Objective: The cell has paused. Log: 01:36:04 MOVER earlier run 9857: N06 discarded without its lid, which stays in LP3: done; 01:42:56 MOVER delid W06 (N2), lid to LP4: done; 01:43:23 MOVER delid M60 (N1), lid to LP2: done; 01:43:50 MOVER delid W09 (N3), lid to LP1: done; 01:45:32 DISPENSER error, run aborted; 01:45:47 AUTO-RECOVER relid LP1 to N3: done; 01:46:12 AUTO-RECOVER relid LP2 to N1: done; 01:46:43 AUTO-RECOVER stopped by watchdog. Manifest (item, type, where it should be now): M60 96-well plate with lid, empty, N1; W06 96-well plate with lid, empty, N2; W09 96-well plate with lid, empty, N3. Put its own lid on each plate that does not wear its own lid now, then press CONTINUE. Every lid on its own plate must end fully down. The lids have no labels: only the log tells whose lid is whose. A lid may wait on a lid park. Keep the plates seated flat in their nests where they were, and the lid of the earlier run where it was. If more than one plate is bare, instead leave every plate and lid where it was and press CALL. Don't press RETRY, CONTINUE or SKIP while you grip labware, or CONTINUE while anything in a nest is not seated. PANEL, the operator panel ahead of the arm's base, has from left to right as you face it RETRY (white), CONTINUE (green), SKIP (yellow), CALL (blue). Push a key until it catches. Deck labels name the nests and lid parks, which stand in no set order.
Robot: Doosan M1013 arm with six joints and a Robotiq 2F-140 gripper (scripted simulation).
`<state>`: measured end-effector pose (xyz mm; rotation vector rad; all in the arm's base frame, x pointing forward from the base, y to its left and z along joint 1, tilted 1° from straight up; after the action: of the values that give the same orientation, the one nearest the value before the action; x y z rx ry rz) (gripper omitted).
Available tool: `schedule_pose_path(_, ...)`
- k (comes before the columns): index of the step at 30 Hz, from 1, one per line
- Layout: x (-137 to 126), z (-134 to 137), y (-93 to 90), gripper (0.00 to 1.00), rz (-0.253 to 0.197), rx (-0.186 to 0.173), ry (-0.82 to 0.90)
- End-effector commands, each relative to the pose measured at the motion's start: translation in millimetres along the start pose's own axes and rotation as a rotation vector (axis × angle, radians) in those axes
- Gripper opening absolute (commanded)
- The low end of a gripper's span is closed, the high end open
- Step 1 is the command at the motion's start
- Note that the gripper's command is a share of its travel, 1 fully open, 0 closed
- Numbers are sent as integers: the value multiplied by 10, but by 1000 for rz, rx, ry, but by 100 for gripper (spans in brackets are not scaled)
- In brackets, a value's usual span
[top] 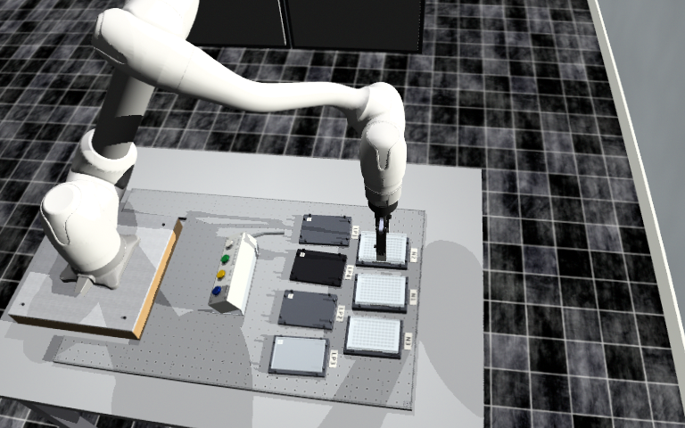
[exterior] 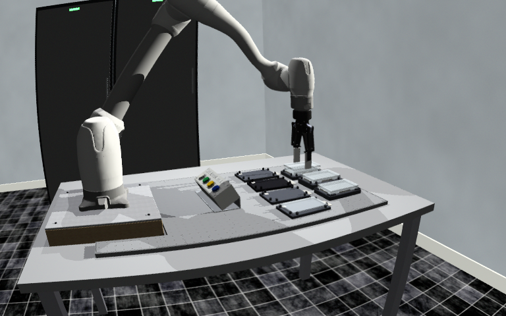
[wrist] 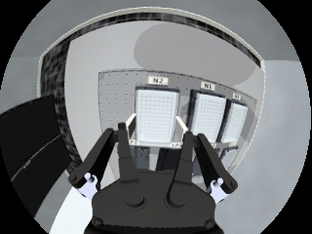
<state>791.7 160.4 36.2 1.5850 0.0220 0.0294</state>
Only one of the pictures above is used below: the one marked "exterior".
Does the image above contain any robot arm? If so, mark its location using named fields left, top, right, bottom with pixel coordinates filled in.
left=76, top=0, right=314, bottom=211

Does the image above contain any white button panel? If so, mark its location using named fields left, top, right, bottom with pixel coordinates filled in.
left=195, top=168, right=240, bottom=213

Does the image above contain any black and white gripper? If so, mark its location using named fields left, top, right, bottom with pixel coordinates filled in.
left=291, top=110, right=314, bottom=169

